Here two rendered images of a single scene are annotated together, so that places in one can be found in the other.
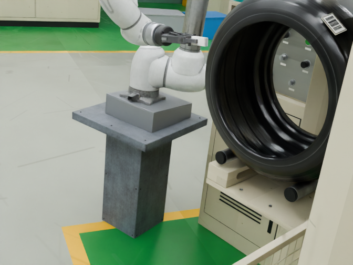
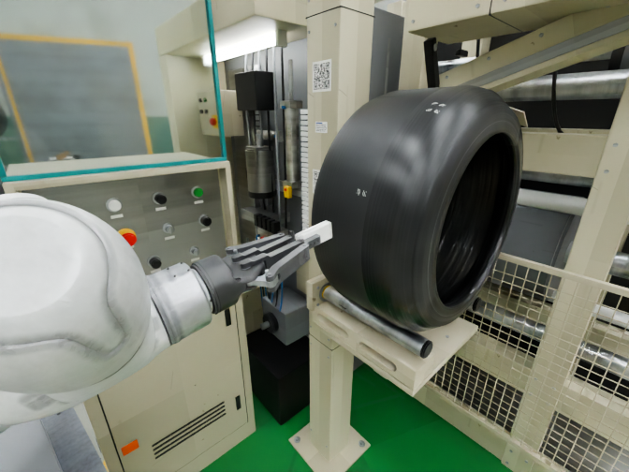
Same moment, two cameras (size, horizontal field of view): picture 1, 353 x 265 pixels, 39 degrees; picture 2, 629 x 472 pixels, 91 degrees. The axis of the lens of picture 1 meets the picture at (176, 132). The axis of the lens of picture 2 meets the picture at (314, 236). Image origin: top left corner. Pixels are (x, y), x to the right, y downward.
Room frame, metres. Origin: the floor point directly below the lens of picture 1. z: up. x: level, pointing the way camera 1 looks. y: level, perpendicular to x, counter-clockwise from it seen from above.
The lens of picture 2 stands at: (1.71, 0.44, 1.41)
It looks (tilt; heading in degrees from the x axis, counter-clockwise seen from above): 21 degrees down; 274
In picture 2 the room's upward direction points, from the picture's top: straight up
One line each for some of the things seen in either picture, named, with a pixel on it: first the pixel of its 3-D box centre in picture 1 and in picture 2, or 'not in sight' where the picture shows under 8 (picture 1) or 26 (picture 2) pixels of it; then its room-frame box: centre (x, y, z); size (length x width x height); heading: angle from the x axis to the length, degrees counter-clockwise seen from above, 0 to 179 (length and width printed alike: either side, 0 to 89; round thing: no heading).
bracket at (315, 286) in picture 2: not in sight; (354, 275); (1.64, -0.50, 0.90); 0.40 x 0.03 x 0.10; 46
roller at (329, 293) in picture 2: (252, 146); (369, 316); (1.61, -0.27, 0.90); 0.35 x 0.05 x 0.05; 136
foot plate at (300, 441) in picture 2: not in sight; (329, 441); (1.71, -0.54, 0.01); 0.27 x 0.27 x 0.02; 46
